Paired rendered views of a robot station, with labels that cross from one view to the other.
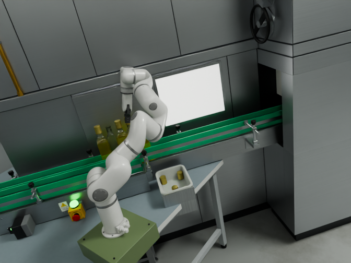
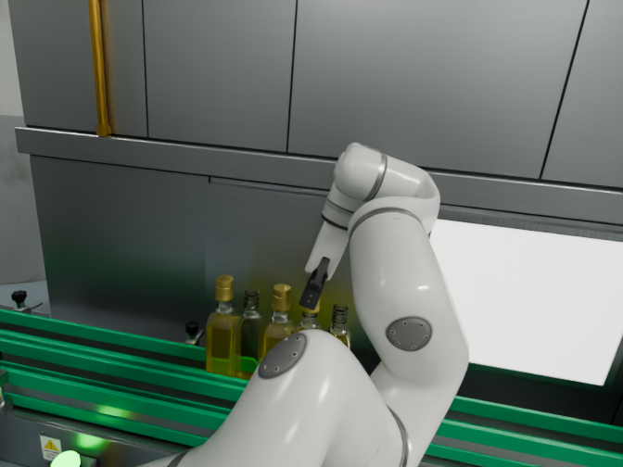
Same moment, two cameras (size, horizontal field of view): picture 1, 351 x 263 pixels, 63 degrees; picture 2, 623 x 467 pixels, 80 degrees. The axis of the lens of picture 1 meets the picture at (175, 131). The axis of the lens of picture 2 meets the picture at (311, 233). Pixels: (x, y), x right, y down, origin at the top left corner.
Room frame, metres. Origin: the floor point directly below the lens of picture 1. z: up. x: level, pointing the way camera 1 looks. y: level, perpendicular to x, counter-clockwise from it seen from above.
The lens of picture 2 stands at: (0.89, 0.08, 1.48)
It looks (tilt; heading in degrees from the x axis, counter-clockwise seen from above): 17 degrees down; 16
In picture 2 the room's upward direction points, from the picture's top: 5 degrees clockwise
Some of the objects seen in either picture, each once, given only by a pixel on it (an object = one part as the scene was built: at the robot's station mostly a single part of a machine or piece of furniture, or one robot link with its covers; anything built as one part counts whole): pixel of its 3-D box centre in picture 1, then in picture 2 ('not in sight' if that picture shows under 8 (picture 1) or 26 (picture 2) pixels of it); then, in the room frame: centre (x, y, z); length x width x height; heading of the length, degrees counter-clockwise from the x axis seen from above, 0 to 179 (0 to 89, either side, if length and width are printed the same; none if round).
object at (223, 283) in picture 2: (97, 129); (223, 288); (1.48, 0.42, 1.14); 0.04 x 0.04 x 0.04
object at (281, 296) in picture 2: (118, 123); (281, 297); (1.49, 0.31, 1.14); 0.04 x 0.04 x 0.04
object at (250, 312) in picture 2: (109, 130); (251, 303); (1.48, 0.36, 1.12); 0.03 x 0.03 x 0.05
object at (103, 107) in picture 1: (154, 104); (402, 283); (1.66, 0.09, 1.15); 0.90 x 0.03 x 0.34; 98
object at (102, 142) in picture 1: (105, 152); (222, 354); (1.48, 0.42, 0.99); 0.06 x 0.06 x 0.21; 8
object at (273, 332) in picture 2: (125, 147); (276, 364); (1.49, 0.31, 0.99); 0.06 x 0.06 x 0.21; 8
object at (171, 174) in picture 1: (174, 184); not in sight; (1.30, 0.07, 0.80); 0.22 x 0.17 x 0.09; 8
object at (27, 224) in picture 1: (23, 226); not in sight; (1.22, 0.89, 0.79); 0.08 x 0.08 x 0.08; 8
